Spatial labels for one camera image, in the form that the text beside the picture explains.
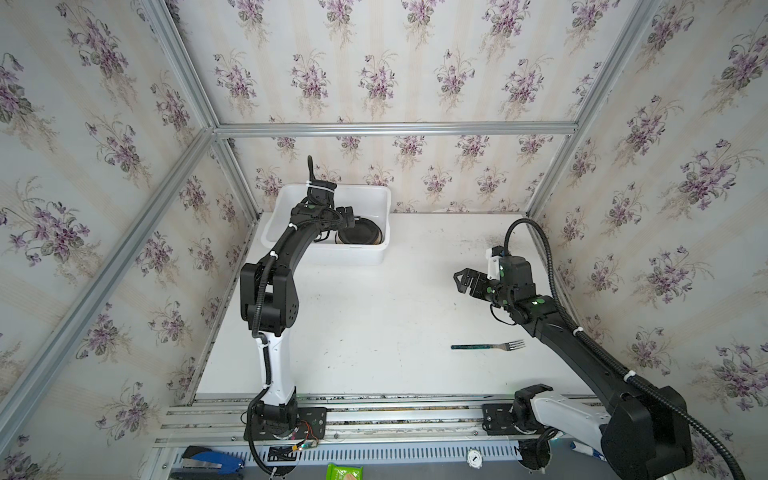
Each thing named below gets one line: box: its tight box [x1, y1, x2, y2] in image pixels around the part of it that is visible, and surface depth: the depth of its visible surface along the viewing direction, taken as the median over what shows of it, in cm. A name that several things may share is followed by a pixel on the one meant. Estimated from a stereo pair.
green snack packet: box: [326, 463, 364, 480], surface depth 67 cm
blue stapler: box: [181, 445, 245, 475], surface depth 69 cm
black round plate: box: [335, 217, 383, 245], surface depth 107 cm
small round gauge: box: [466, 449, 483, 469], surface depth 70 cm
